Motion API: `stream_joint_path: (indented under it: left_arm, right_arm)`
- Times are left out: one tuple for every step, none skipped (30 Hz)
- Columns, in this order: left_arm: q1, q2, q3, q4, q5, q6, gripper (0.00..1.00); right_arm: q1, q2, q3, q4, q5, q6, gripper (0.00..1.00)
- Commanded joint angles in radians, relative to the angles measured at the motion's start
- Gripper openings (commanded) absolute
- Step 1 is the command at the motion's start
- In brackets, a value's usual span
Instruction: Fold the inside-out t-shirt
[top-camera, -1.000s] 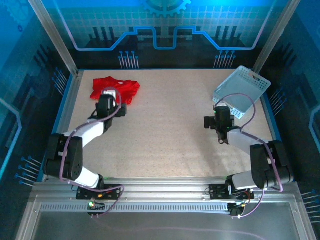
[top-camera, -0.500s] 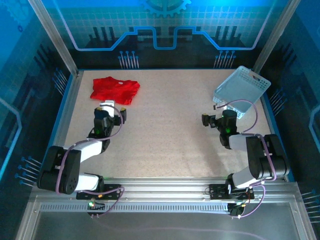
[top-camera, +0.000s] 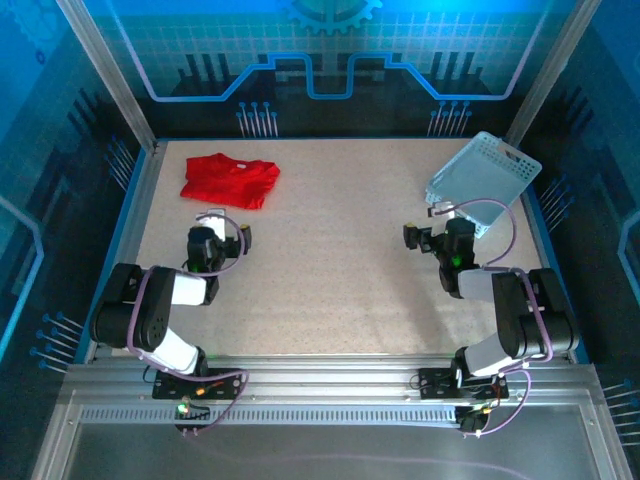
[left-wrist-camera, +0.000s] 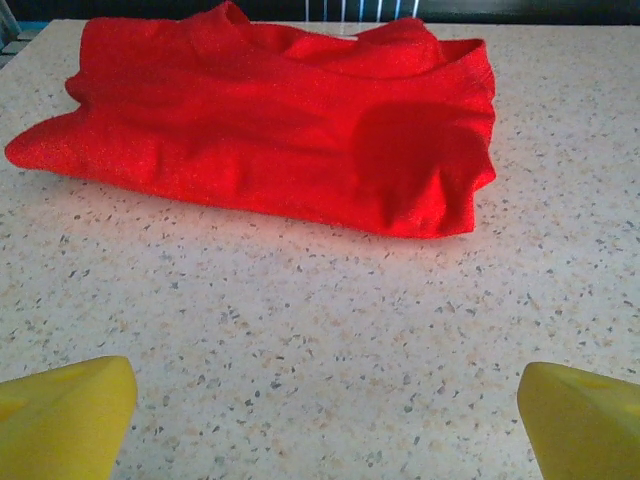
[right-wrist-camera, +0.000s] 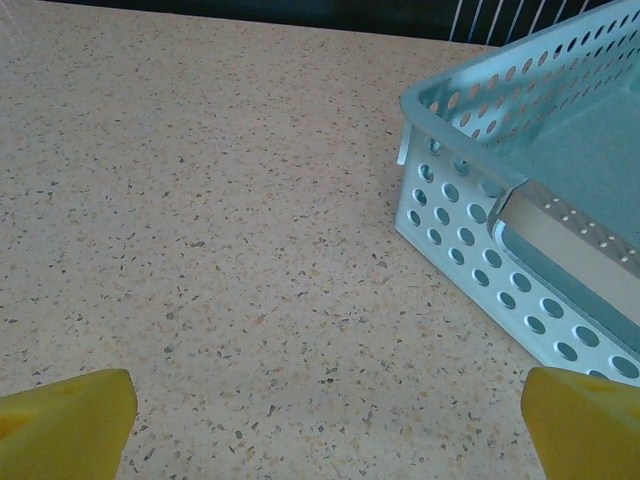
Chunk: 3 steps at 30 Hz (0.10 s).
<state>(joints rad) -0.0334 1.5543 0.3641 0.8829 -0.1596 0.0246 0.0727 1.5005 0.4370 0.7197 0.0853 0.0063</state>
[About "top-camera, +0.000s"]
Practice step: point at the red t-shirt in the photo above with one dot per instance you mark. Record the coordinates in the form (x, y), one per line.
(225, 182)

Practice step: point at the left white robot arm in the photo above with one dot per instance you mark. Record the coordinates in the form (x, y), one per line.
(155, 310)

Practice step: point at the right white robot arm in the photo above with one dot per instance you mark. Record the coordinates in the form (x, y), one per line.
(520, 320)

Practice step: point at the light blue perforated plastic basket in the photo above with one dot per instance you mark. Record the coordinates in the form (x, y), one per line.
(480, 175)

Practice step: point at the blue table border trim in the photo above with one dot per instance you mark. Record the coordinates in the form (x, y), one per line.
(113, 250)

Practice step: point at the small black electronics module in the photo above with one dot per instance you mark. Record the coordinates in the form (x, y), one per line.
(194, 414)
(472, 422)

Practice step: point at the grey metal sheet panel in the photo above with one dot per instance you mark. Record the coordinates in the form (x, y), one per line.
(325, 452)

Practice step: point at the aluminium table side rail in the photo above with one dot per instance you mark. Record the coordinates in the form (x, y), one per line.
(541, 250)
(128, 250)

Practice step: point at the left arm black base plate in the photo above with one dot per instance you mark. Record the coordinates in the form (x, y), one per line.
(225, 385)

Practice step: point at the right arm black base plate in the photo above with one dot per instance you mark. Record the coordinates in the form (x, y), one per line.
(435, 384)

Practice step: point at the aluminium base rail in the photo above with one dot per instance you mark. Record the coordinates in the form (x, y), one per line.
(325, 380)

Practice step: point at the aluminium frame post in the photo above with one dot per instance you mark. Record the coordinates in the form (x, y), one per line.
(102, 60)
(557, 60)

